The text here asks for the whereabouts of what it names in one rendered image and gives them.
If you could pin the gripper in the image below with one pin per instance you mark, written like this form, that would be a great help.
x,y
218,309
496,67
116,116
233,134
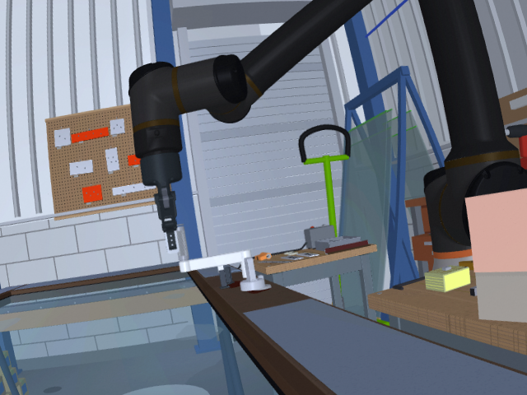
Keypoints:
x,y
161,169

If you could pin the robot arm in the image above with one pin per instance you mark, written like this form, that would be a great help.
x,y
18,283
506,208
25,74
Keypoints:
x,y
284,49

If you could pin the white lever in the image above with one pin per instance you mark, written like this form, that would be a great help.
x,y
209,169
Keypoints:
x,y
214,261

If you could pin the dark deadbolt spindle block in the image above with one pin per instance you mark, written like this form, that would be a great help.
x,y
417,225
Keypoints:
x,y
226,279

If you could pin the white roller shutter door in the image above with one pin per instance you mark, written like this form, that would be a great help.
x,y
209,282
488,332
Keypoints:
x,y
263,164

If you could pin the white round lever rosette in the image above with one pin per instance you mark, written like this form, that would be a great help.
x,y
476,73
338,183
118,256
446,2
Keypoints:
x,y
253,283

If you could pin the red and grey block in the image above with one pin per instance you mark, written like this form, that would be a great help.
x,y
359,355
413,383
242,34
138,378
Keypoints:
x,y
346,245

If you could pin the yellow block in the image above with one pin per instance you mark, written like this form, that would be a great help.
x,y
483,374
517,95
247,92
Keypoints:
x,y
446,280

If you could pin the translucent grey cylinder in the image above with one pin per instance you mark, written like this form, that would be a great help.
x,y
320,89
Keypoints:
x,y
183,243

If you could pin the brown pegboard with papers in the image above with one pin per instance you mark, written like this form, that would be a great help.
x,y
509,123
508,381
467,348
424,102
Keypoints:
x,y
94,173

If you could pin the orange hand tool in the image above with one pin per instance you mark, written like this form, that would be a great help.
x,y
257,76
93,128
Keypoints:
x,y
262,256

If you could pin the small grey plates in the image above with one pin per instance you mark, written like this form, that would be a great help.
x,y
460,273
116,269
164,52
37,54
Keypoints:
x,y
299,256

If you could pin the grey box with red button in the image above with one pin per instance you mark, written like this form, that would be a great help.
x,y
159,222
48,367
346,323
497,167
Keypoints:
x,y
318,236

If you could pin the wooden topped grey table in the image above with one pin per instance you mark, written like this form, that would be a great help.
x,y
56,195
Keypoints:
x,y
321,260

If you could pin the blue steel column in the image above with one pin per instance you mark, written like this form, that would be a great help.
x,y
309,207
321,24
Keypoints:
x,y
162,33

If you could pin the green-edged glass sheets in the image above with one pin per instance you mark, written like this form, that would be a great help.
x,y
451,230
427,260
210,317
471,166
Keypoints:
x,y
370,185

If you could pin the orange cabinet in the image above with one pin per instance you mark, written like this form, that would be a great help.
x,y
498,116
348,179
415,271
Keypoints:
x,y
421,238

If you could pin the wooden workbench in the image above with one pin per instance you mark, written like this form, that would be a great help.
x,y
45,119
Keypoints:
x,y
428,312

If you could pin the pink and beige box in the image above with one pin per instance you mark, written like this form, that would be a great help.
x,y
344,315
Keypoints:
x,y
500,247

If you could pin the red clamp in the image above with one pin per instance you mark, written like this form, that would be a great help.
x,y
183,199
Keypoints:
x,y
522,144

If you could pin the blue glass rack frame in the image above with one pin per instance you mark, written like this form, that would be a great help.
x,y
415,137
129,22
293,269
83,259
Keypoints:
x,y
416,136

